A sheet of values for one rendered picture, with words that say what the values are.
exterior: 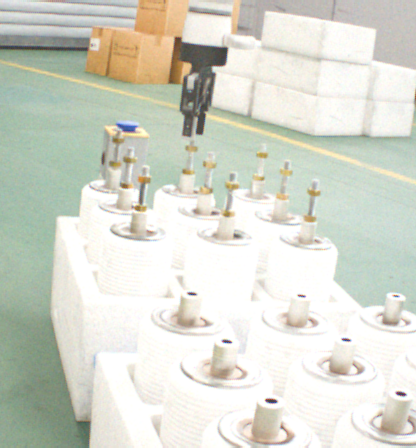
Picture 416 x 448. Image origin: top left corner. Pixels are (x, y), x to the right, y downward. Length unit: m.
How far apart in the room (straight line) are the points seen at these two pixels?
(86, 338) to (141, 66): 4.01
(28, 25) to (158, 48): 2.01
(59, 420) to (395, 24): 6.41
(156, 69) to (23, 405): 4.06
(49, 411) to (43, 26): 5.91
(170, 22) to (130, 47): 0.28
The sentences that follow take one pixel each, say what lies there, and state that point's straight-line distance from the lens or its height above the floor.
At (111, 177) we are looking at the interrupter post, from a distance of 1.38.
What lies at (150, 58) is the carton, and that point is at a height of 0.16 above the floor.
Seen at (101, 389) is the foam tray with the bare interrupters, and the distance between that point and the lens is 0.94.
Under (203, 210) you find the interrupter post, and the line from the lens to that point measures 1.29.
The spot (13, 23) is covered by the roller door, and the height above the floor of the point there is 0.21.
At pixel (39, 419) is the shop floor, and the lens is 1.18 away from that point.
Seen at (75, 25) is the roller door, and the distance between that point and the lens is 7.12.
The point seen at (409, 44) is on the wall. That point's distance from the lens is 7.24.
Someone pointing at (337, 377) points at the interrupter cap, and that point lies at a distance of 0.80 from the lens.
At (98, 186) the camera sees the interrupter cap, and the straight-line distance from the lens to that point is 1.38.
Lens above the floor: 0.58
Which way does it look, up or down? 15 degrees down
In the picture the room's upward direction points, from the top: 8 degrees clockwise
